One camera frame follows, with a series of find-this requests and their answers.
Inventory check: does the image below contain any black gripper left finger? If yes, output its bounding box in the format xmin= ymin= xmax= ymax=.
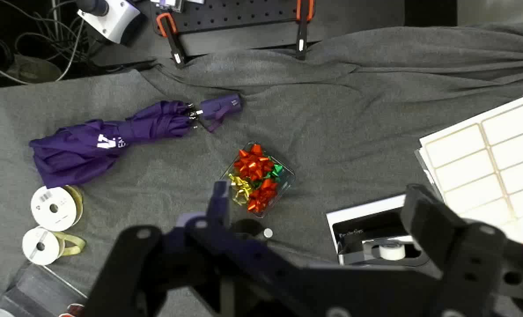
xmin=83 ymin=225 xmax=182 ymax=317

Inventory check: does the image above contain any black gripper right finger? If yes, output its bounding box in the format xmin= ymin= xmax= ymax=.
xmin=400 ymin=183 xmax=513 ymax=282

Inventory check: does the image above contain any purple umbrella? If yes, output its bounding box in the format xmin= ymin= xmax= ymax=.
xmin=29 ymin=91 xmax=245 ymax=188

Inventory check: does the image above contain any black tape dispenser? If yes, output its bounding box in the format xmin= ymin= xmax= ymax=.
xmin=339 ymin=208 xmax=422 ymax=266

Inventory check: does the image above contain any white label sheets stack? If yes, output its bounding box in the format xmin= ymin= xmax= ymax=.
xmin=416 ymin=90 xmax=523 ymax=245

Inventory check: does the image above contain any white spool with gold ribbon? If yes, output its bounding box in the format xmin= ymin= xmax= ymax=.
xmin=29 ymin=183 xmax=89 ymax=232
xmin=20 ymin=225 xmax=89 ymax=267

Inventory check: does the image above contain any clear plastic bag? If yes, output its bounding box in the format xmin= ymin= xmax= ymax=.
xmin=0 ymin=262 xmax=91 ymax=317

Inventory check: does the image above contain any clear box of red bows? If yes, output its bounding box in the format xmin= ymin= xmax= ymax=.
xmin=224 ymin=141 xmax=295 ymax=218

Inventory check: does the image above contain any gray table cloth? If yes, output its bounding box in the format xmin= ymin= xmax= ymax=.
xmin=0 ymin=23 xmax=523 ymax=317

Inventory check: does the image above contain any orange black clamp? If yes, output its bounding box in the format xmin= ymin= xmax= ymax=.
xmin=293 ymin=0 xmax=318 ymax=60
xmin=156 ymin=10 xmax=191 ymax=67

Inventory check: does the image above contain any black pegboard plate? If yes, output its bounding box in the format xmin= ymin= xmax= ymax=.
xmin=172 ymin=0 xmax=302 ymax=33

